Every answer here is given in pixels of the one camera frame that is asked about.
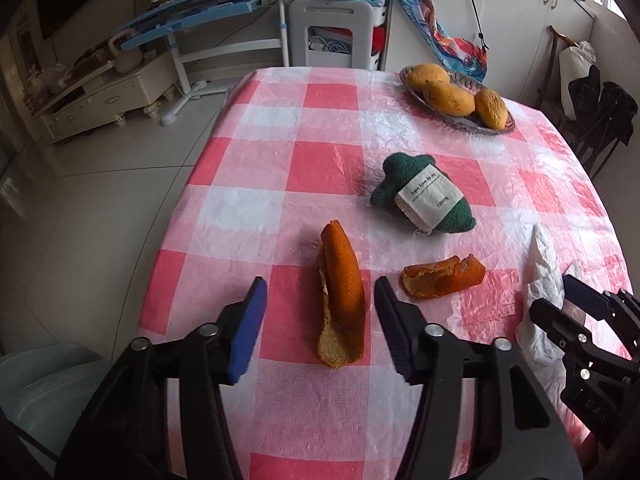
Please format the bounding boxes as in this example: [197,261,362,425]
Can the colourful printed bag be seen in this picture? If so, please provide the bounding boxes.
[385,0,488,81]

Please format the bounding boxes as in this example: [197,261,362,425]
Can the curled orange peel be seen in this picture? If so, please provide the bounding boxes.
[400,254,487,300]

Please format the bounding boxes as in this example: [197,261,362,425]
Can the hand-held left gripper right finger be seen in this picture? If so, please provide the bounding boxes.
[373,275,583,480]

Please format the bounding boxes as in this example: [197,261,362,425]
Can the black clothing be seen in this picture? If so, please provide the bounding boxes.
[567,65,640,148]

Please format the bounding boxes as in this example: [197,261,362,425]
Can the white television cabinet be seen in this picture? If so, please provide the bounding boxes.
[32,52,176,145]

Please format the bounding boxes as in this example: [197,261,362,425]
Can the beige kettlebell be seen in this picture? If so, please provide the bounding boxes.
[107,27,146,75]

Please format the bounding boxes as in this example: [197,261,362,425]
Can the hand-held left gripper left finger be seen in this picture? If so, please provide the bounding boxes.
[54,276,268,480]

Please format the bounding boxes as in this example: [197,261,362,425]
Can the blue study desk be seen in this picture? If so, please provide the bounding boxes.
[120,0,311,128]

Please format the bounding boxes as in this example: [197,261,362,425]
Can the white tissue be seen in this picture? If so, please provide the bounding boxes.
[515,224,568,368]

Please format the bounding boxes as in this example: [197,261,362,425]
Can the red white checkered tablecloth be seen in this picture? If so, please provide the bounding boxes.
[139,66,628,480]

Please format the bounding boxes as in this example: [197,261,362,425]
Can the black strap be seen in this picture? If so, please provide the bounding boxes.
[457,0,489,54]

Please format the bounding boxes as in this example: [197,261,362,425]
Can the white wall cabinets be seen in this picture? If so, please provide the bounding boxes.
[390,0,598,106]

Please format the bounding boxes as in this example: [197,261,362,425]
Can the long orange peel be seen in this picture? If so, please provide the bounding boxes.
[316,220,366,369]

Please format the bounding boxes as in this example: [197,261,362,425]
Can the green plush toy white label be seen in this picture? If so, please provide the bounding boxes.
[370,152,477,236]

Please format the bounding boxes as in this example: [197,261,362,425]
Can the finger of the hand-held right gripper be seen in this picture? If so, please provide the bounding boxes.
[529,298,601,361]
[562,274,640,361]

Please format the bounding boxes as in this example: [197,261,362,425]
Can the wooden chair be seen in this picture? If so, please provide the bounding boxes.
[535,25,626,181]

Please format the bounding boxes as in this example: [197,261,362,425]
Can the pale green chair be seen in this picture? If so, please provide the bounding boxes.
[0,342,118,461]

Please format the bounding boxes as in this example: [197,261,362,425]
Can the fruit plate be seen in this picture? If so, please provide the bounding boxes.
[400,66,516,136]

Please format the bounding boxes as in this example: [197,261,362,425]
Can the white sack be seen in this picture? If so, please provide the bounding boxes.
[559,40,598,121]

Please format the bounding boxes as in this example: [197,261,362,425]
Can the yellow mango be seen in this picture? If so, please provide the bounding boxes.
[422,81,476,116]
[406,63,451,92]
[474,89,508,130]

